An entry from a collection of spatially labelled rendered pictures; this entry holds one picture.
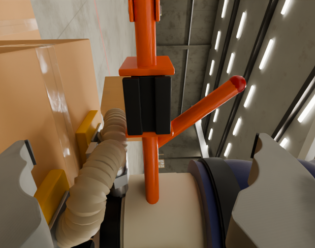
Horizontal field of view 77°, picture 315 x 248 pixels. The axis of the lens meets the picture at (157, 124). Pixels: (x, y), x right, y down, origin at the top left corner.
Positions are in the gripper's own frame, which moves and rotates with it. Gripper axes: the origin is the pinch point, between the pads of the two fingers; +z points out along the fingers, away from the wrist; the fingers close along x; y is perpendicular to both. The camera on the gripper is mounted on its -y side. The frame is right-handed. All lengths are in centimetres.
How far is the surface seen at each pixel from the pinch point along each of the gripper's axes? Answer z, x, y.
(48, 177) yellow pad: 7.6, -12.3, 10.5
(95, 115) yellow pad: 25.7, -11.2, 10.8
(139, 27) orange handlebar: 11.0, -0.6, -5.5
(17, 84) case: 8.6, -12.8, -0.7
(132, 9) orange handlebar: 10.9, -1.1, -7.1
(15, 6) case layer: 81, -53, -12
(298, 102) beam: 553, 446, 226
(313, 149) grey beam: 199, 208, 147
